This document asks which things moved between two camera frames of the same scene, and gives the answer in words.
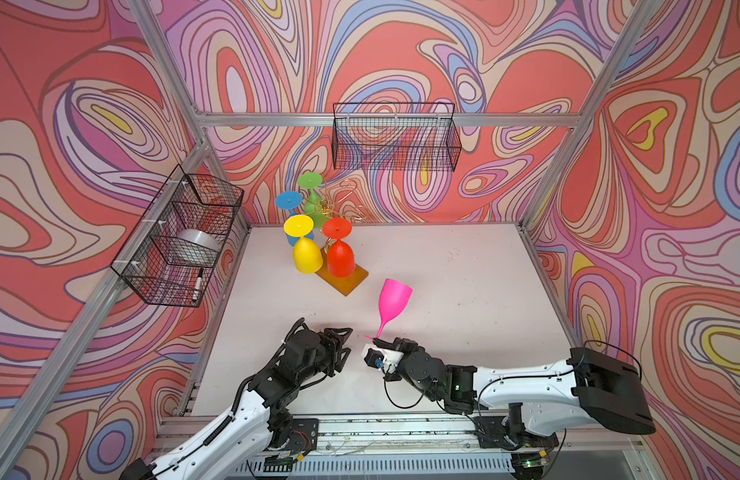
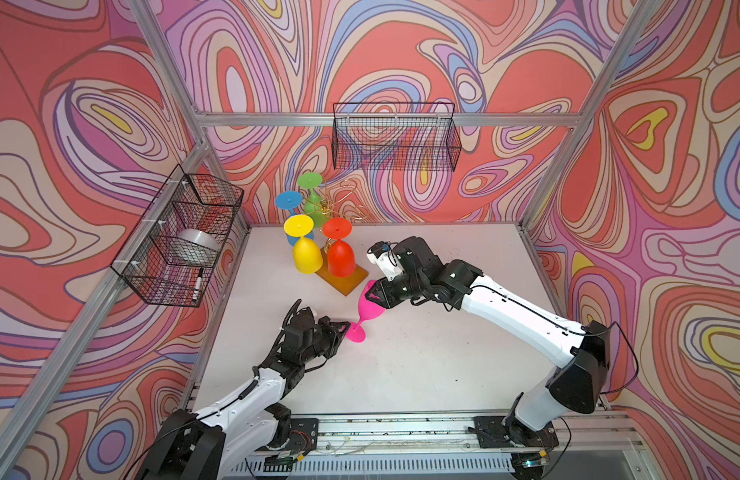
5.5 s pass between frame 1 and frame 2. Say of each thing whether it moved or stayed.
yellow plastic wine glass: stayed
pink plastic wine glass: moved
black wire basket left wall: stayed
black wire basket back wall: stayed
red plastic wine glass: stayed
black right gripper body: moved
